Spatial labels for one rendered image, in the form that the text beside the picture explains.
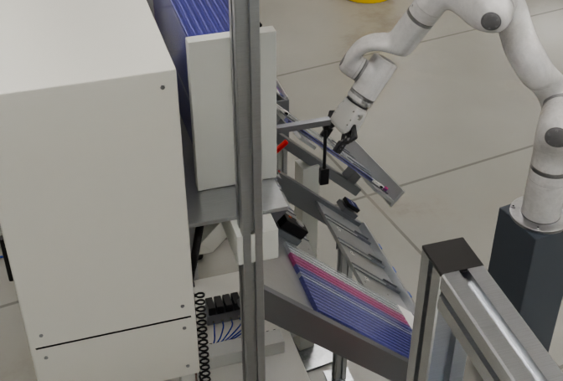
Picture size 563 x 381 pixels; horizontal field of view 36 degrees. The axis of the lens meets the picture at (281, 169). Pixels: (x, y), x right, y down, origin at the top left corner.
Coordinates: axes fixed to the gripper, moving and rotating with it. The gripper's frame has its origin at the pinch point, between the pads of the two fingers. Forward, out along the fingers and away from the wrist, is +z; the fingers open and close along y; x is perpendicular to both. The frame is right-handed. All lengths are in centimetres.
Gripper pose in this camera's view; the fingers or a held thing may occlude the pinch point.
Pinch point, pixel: (331, 142)
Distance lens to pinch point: 275.2
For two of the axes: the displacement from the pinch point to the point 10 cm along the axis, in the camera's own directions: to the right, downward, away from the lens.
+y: -4.2, -5.2, 7.4
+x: -7.4, -2.8, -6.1
